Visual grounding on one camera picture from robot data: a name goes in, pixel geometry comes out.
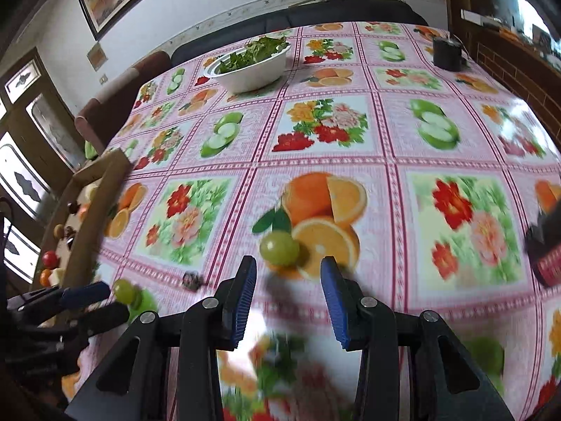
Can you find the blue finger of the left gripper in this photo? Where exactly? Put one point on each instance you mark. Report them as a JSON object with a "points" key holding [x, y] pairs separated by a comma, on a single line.
{"points": [[82, 297]]}

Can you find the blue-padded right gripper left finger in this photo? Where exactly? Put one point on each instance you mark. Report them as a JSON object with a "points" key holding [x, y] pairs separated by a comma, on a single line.
{"points": [[130, 383]]}

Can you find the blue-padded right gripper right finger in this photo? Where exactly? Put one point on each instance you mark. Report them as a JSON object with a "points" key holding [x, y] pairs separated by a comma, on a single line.
{"points": [[444, 380]]}

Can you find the green grape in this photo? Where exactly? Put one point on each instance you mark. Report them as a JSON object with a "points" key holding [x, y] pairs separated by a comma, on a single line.
{"points": [[126, 292], [279, 248]]}

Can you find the small orange kumquat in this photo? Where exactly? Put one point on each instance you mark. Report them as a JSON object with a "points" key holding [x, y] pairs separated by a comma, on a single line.
{"points": [[45, 277]]}

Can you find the red cherry tomato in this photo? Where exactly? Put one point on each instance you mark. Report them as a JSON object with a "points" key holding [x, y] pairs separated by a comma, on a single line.
{"points": [[50, 260]]}

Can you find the brown cardboard tray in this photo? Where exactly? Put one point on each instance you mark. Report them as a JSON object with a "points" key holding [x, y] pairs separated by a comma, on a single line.
{"points": [[108, 172]]}

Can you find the tan longan fruit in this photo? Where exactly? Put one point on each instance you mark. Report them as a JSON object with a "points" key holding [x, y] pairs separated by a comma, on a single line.
{"points": [[59, 232]]}

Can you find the wooden glass-panel door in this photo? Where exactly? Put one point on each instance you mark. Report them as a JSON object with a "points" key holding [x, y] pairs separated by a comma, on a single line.
{"points": [[40, 151]]}

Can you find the maroon armchair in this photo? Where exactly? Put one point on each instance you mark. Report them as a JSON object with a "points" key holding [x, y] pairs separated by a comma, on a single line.
{"points": [[105, 113]]}

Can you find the pink fruit-print tablecloth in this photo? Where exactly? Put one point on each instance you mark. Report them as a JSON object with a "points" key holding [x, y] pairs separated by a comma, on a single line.
{"points": [[420, 182]]}

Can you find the white bowl of greens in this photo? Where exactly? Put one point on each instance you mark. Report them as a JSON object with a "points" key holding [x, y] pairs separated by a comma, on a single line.
{"points": [[256, 65]]}

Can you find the black cup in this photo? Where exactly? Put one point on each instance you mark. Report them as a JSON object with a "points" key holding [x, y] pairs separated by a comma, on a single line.
{"points": [[447, 53]]}

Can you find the wooden cabinet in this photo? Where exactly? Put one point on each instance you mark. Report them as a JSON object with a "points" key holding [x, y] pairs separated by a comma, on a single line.
{"points": [[510, 60]]}

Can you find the black leather sofa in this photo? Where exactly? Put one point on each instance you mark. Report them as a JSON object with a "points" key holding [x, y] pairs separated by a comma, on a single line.
{"points": [[325, 11]]}

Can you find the small wall plaque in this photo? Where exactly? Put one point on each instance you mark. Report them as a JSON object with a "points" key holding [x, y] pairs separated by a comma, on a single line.
{"points": [[96, 56]]}

